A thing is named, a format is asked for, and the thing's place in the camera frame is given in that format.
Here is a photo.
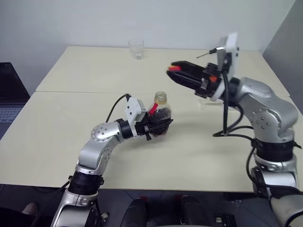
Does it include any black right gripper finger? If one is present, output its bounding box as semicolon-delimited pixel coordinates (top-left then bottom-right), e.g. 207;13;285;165
167;70;204;92
170;60;207;75

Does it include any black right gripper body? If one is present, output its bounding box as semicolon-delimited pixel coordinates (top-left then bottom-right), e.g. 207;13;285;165
194;62;223;99

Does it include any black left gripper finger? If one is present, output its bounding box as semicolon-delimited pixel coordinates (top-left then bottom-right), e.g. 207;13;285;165
152;116;175;128
152;126;170;137

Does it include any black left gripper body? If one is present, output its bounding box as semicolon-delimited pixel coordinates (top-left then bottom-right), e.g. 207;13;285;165
134;113;155;142

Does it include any clear wine glass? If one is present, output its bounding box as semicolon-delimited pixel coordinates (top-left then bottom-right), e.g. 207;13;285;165
198;96;225;111

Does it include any small bottle with dark liquid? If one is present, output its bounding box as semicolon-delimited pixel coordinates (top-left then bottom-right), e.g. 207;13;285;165
147;91;173;143

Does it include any orange and black screwdriver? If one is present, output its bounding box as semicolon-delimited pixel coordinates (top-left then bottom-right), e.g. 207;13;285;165
196;46;224;59

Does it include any clear glass tumbler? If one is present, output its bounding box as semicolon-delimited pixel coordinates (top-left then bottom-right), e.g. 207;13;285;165
128;39;145;61

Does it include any dark rounded shape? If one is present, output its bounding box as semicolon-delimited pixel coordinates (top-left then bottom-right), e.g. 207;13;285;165
174;194;205;227
127;195;149;227

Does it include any pale shoe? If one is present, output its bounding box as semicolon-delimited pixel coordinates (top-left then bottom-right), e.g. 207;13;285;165
23;202;39;216

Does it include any black laptop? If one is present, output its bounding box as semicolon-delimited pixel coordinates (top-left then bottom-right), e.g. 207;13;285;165
0;62;31;140

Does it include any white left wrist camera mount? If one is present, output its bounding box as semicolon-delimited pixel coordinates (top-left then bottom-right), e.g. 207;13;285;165
125;96;148;138

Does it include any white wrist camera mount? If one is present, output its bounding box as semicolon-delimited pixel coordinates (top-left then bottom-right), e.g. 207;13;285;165
125;96;148;138
209;32;240;103

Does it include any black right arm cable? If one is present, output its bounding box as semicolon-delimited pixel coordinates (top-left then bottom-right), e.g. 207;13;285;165
212;68;260;182

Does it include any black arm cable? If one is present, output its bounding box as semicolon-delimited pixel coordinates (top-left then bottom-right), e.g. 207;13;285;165
212;68;260;182
105;94;132;123

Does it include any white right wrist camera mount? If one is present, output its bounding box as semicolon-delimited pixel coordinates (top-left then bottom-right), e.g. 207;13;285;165
209;32;240;103

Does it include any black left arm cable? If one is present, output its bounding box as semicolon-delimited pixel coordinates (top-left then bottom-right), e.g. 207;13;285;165
105;94;132;123

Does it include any black floor bracket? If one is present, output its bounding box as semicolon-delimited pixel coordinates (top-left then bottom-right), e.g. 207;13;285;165
214;214;235;227

